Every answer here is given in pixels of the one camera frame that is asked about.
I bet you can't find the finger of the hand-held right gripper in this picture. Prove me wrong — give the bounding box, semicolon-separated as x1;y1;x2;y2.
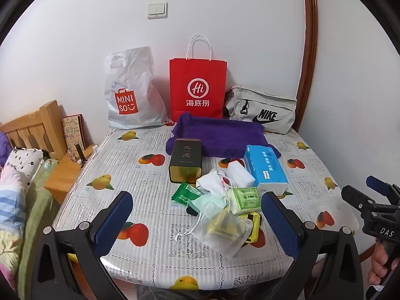
366;175;400;205
340;185;377;218

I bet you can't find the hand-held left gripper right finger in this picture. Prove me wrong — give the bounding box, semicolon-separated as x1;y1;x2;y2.
262;191;368;300

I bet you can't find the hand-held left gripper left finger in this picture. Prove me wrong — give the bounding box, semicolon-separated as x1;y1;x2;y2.
31;190;134;300

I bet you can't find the yellow small box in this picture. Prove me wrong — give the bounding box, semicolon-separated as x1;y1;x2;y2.
237;211;262;244

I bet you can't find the light green tissue pack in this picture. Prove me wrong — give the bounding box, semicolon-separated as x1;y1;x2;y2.
225;187;262;216

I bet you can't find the clear mesh drawstring pouch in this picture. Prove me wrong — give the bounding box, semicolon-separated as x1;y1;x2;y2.
176;204;254;258

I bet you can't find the white sponge block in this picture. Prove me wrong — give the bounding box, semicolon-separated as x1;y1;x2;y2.
225;159;256;190

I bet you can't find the purple fabric storage tray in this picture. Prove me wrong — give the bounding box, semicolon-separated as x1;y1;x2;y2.
165;112;282;160

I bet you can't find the person's right hand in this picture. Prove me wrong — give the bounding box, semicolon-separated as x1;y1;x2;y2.
368;244;400;288

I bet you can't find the fruit print tablecloth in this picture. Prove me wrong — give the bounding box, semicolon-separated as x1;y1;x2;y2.
51;125;360;291

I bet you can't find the blue tissue pack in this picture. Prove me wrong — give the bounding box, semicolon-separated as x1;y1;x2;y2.
244;144;289;194

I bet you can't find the wooden nightstand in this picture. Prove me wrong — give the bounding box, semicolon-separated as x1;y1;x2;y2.
44;144;97;205

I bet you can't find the green wet wipe packet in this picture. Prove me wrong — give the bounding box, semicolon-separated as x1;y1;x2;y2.
171;182;204;207

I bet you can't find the small black stand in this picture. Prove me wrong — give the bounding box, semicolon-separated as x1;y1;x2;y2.
73;143;86;165

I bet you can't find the green bed sheet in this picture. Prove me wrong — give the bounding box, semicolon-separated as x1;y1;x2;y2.
17;159;61;297

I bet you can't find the dark green tin box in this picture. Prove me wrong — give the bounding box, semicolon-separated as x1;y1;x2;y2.
169;138;203;184

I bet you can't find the patterned notebook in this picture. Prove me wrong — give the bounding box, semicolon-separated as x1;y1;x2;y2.
62;114;86;160

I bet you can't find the pastel patterned blanket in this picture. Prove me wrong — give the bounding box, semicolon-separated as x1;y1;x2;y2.
0;164;35;291

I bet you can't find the floral white pillow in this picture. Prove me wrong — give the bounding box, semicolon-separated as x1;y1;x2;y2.
3;148;44;188

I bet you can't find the grey waist bag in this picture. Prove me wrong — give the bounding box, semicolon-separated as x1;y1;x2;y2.
224;84;297;135

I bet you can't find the wooden headboard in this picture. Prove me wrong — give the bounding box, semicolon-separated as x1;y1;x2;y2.
0;100;68;163

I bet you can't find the purple plush toy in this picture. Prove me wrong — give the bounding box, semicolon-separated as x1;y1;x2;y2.
0;131;16;166

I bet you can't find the white plastic shopping bag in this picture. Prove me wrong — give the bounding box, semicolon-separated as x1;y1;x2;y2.
104;46;169;129

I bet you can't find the red paper bag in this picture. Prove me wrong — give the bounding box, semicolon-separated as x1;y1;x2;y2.
169;35;228;122

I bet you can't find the brown wooden door frame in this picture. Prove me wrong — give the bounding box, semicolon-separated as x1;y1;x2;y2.
295;0;319;132

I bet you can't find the white light switch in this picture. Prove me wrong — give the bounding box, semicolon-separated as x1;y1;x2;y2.
147;2;168;19

